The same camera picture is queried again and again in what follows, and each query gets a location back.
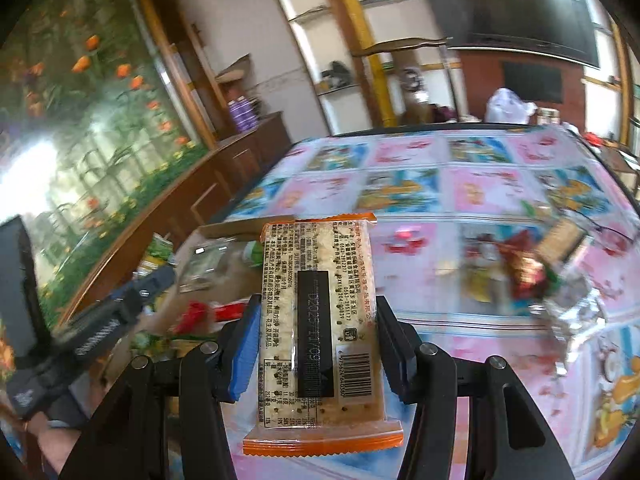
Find dark wooden chair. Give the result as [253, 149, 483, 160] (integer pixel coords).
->
[352, 36, 460, 125]

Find red white snack packet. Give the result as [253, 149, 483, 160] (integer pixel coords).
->
[212, 300, 248, 323]

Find colourful printed tablecloth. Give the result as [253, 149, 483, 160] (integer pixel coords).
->
[226, 127, 639, 479]

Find silver foil snack packet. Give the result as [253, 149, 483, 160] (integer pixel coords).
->
[178, 238, 233, 294]

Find black flat screen television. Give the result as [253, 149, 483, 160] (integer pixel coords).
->
[430, 0, 600, 68]

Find large silver foil packet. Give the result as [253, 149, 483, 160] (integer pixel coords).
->
[542, 272, 608, 377]

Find right purple spray bottle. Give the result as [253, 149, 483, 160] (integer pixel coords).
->
[235, 96, 258, 132]

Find eyeglasses on table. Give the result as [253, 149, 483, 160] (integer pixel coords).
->
[560, 208, 639, 257]

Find small red snack packet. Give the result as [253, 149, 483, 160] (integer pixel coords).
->
[171, 301, 208, 335]

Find wooden sideboard cabinet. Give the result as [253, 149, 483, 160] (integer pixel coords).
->
[40, 112, 293, 328]

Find left purple spray bottle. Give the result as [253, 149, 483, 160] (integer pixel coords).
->
[228, 100, 246, 132]

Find purple spray bottle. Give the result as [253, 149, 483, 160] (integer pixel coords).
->
[228, 100, 246, 132]
[235, 96, 258, 132]

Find person's left hand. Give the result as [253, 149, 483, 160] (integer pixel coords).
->
[1, 393, 80, 474]

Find open cardboard box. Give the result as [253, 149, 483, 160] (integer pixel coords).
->
[103, 216, 288, 382]

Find green pea snack packet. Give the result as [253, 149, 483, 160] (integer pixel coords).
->
[134, 233, 176, 278]

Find orange cracker packet with barcode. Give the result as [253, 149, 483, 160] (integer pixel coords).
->
[243, 214, 404, 457]

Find dark red candy wrapper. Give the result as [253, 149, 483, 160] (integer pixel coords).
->
[498, 229, 547, 300]

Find flower wall mural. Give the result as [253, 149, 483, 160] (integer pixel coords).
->
[1, 0, 206, 324]

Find green leafy snack packet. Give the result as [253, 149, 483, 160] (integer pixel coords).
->
[242, 240, 264, 268]

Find white plastic bag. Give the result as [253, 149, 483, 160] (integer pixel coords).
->
[485, 88, 538, 125]

